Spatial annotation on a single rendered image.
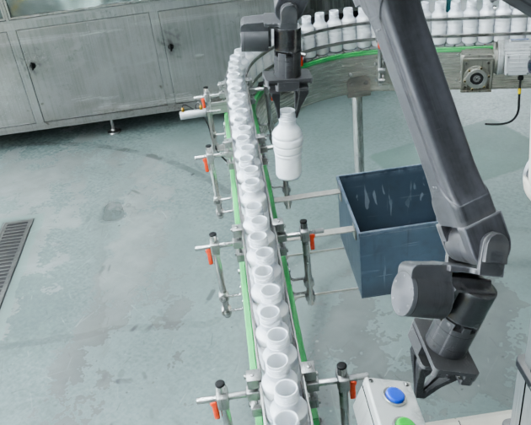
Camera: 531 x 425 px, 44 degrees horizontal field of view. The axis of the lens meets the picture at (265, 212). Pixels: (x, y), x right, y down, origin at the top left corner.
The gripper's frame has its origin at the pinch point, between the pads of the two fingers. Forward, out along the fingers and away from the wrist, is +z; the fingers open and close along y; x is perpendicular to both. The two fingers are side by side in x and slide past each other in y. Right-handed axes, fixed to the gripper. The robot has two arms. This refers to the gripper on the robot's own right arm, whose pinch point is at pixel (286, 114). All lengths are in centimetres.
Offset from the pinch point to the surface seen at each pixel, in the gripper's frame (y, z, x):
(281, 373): 11, 19, 60
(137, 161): 55, 135, -258
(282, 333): 9, 18, 51
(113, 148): 72, 137, -284
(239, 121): 7.2, 17.1, -37.9
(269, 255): 8.2, 18.6, 27.2
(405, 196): -42, 43, -32
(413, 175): -44, 36, -32
